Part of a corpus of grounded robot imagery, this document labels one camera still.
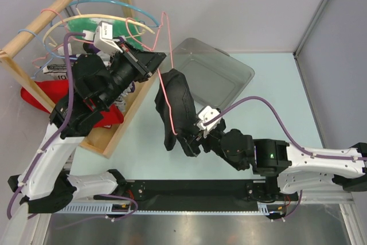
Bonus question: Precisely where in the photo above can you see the blue plastic hanger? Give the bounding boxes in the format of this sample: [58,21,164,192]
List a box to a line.
[67,0,160,28]

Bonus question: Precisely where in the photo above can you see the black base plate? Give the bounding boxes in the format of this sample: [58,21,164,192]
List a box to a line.
[93,178,290,212]

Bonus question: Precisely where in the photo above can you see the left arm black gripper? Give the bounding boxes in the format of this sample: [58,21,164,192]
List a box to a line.
[97,41,166,110]

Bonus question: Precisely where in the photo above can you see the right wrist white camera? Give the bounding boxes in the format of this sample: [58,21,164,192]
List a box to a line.
[196,106,220,138]

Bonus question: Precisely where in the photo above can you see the wrist white camera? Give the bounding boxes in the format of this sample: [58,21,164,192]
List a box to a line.
[83,21,122,56]
[196,106,220,138]

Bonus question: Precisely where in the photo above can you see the aluminium rail with cable duct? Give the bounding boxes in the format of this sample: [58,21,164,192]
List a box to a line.
[49,174,353,220]

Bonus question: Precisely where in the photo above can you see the cream plastic hanger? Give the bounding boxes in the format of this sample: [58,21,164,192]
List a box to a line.
[41,9,155,44]

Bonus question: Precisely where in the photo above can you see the black trousers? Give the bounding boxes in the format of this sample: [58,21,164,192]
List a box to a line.
[154,69,200,157]

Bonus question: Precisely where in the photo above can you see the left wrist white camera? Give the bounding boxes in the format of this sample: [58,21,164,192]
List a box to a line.
[83,21,122,56]

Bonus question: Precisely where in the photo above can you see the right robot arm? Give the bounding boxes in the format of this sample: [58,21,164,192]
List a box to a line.
[178,119,366,200]

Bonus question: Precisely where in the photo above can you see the wooden clothes rack frame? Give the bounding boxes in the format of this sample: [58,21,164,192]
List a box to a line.
[0,0,161,160]

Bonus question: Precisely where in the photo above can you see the green white garment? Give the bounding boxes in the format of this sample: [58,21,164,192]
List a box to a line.
[67,19,143,50]

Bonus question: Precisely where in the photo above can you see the clear grey plastic bin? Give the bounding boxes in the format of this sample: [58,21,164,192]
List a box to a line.
[173,38,255,110]

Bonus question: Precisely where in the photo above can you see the purple cow print garment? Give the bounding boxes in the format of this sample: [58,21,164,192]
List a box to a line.
[57,36,126,63]

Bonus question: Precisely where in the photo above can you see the red garment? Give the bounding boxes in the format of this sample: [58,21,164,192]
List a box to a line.
[20,80,124,128]

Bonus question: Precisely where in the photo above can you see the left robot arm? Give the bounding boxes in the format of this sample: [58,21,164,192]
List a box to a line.
[8,42,166,216]

